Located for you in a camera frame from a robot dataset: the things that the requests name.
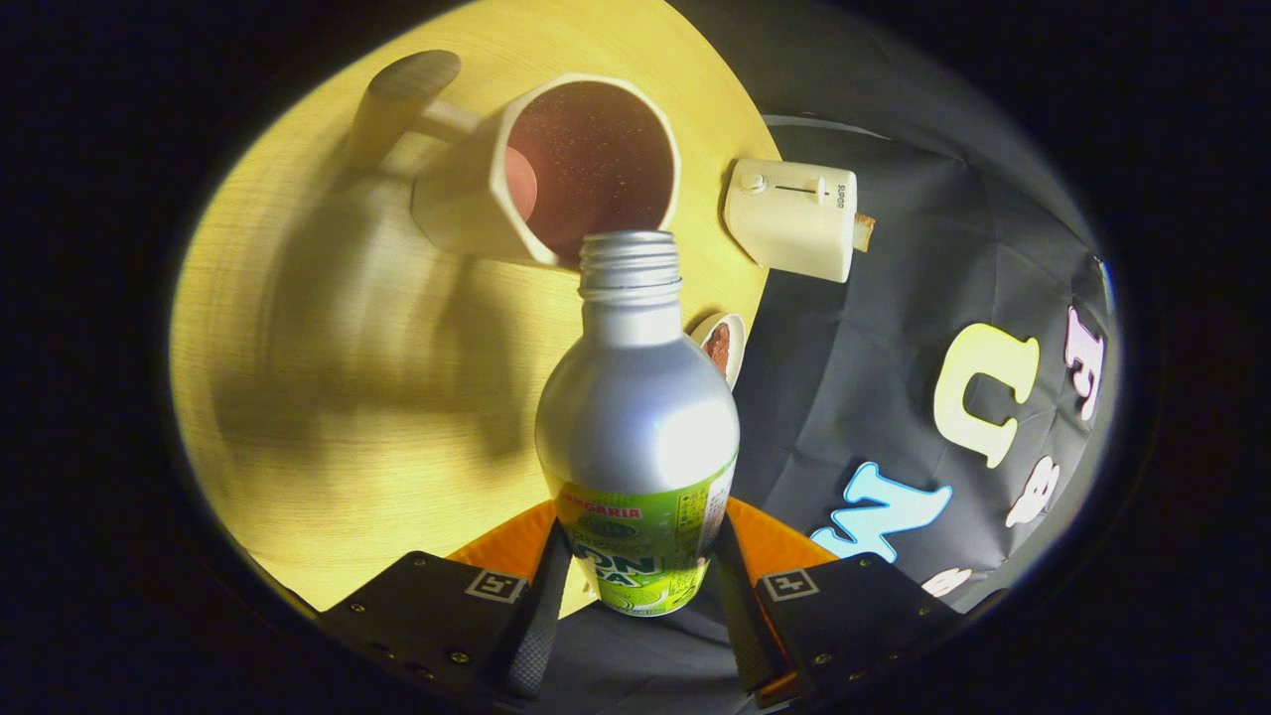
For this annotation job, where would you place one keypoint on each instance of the silver bottle with green label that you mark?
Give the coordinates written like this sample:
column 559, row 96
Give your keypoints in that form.
column 635, row 417

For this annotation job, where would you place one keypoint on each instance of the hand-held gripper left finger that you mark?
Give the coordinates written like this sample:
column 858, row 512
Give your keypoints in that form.
column 541, row 626

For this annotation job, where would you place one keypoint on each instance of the wooden table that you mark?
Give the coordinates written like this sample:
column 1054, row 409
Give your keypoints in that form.
column 328, row 397

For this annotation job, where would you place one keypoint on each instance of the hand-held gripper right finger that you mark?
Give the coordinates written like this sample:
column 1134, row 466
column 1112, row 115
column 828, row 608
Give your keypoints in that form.
column 740, row 616

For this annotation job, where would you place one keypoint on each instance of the toast slice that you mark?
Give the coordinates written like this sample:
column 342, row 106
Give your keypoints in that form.
column 864, row 232

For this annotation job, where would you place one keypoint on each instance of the reddish brown sausage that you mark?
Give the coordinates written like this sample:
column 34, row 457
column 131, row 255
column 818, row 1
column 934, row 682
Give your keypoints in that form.
column 718, row 346

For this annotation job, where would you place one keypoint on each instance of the white toaster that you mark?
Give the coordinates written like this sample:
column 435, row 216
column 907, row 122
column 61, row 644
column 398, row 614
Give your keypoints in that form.
column 794, row 223

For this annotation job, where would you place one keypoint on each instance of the white round plate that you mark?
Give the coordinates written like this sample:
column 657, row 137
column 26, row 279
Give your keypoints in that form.
column 736, row 343

